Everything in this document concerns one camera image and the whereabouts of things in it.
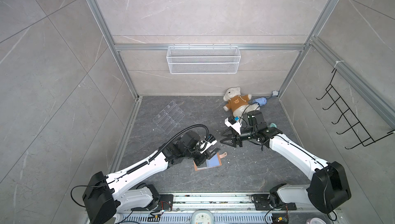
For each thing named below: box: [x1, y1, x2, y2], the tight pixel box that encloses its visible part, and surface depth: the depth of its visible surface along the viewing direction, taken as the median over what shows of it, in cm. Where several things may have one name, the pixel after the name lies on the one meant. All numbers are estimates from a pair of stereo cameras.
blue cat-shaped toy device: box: [252, 97, 268, 107], surface depth 113 cm
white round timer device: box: [191, 209, 214, 224], surface depth 69 cm
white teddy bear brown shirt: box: [222, 86, 261, 118], surface depth 109 cm
